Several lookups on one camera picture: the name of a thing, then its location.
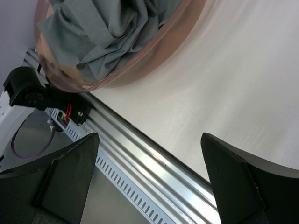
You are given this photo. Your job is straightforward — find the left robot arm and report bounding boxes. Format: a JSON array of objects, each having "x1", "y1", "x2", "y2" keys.
[{"x1": 0, "y1": 67, "x2": 65, "y2": 160}]

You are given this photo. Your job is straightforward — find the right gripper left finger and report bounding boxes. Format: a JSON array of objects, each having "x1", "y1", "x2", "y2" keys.
[{"x1": 0, "y1": 133, "x2": 100, "y2": 224}]

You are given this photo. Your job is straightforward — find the white slotted cable duct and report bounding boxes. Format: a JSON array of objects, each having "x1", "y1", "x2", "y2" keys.
[{"x1": 58, "y1": 121, "x2": 190, "y2": 224}]

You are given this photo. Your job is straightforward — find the pink plastic basin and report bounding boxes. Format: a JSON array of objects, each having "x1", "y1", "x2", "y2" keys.
[{"x1": 34, "y1": 0, "x2": 209, "y2": 93}]

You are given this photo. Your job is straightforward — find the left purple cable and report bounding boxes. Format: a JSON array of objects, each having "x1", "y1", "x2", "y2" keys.
[{"x1": 11, "y1": 126, "x2": 57, "y2": 161}]

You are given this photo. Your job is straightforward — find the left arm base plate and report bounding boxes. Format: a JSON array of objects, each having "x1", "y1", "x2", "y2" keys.
[{"x1": 46, "y1": 85, "x2": 92, "y2": 127}]

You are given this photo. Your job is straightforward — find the aluminium mounting rail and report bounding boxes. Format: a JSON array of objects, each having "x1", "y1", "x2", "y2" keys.
[{"x1": 23, "y1": 48, "x2": 219, "y2": 210}]

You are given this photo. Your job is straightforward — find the grey shirt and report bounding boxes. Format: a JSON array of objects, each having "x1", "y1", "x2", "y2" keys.
[{"x1": 38, "y1": 0, "x2": 180, "y2": 82}]

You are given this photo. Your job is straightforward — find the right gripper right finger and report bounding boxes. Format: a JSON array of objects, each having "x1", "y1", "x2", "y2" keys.
[{"x1": 200, "y1": 133, "x2": 299, "y2": 224}]

